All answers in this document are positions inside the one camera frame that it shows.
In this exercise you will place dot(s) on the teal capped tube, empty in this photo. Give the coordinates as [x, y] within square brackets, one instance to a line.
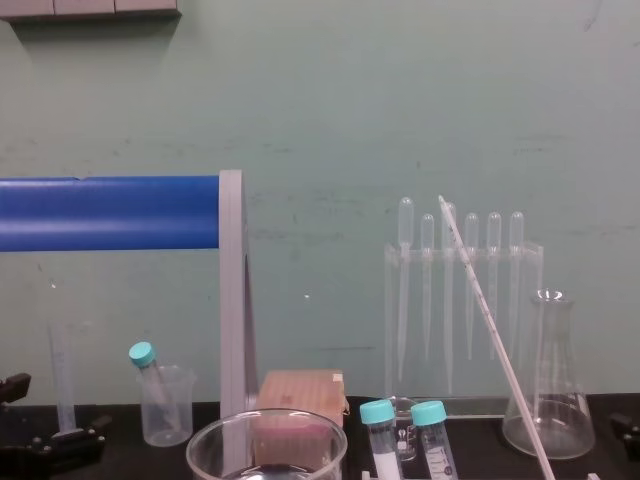
[142, 354]

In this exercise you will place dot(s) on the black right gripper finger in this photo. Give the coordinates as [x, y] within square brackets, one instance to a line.
[626, 429]

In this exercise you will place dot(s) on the clear glass conical flask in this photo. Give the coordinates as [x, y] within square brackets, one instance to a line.
[555, 350]

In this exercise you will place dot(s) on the long white glass thermometer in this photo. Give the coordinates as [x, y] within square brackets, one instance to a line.
[492, 325]

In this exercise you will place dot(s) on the brown pipette tip box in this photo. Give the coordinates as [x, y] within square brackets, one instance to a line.
[300, 395]

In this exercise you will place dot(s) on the grey shelf upright post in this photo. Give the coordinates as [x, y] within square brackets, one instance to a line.
[231, 300]

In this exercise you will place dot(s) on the grey wall cabinet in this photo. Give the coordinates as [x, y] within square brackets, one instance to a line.
[90, 7]

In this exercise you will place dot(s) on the teal capped tube, printed scale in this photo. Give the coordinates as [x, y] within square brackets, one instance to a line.
[429, 414]

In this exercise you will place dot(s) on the blue shelf beam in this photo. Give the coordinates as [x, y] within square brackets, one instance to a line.
[105, 215]

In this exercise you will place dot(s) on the teal capped tube, white powder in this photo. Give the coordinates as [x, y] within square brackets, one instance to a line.
[377, 415]

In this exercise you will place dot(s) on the clear acrylic pipette rack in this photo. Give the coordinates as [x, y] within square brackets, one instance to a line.
[530, 280]

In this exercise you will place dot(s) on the small clear plastic beaker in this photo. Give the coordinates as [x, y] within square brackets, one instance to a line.
[172, 415]

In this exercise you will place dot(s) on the small clear glass beaker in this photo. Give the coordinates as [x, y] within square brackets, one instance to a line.
[406, 440]

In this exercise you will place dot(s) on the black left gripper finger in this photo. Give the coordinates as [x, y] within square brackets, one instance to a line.
[75, 434]
[14, 387]

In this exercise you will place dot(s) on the clear plastic graduated cylinder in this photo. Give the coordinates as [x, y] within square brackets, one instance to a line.
[64, 380]

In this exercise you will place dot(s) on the large clear glass beaker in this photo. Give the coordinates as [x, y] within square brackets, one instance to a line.
[265, 450]

